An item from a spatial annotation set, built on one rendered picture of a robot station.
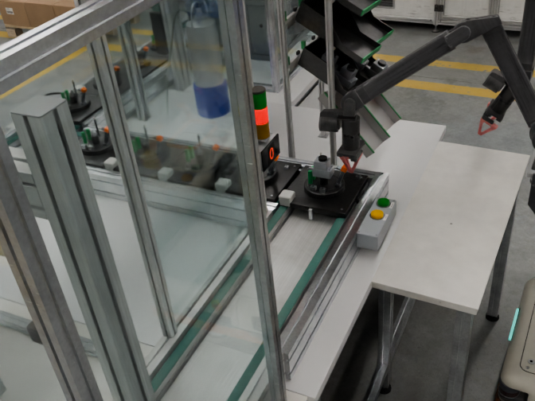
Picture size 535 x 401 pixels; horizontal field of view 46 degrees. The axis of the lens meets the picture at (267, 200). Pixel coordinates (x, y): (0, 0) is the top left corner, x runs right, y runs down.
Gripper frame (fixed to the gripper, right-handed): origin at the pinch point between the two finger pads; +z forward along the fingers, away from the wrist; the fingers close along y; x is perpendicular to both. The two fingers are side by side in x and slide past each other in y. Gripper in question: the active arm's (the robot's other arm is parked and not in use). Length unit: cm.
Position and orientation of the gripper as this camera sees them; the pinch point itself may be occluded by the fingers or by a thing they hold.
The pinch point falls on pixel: (350, 170)
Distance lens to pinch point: 211.3
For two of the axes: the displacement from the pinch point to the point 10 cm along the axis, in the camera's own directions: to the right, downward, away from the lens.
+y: -4.2, 5.4, -7.3
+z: 0.8, 8.2, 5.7
